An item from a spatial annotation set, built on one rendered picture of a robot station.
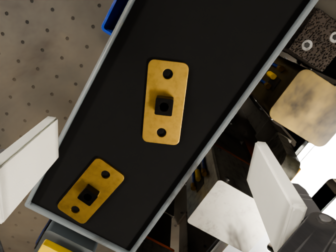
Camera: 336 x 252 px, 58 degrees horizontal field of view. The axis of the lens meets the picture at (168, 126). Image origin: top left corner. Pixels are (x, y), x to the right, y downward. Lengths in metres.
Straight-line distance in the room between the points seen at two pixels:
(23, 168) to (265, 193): 0.13
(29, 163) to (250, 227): 0.33
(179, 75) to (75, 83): 0.55
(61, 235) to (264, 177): 0.31
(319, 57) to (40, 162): 0.30
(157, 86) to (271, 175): 0.16
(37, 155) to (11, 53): 0.69
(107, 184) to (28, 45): 0.56
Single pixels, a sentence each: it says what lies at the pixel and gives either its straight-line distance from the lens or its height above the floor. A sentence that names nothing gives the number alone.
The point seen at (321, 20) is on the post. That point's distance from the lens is 0.38.
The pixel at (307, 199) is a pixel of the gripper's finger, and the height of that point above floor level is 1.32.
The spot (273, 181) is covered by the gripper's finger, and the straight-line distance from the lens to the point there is 0.17.
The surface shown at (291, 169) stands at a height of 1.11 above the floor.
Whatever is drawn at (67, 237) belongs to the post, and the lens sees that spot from 0.44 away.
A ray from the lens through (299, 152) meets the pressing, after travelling 0.53.
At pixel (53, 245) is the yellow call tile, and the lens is 0.43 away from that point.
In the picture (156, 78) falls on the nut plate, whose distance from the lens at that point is 0.29.
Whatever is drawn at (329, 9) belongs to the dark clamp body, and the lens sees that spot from 0.40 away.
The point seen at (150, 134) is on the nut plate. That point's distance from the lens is 0.31.
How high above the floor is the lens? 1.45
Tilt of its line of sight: 69 degrees down
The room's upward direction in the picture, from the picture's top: 173 degrees counter-clockwise
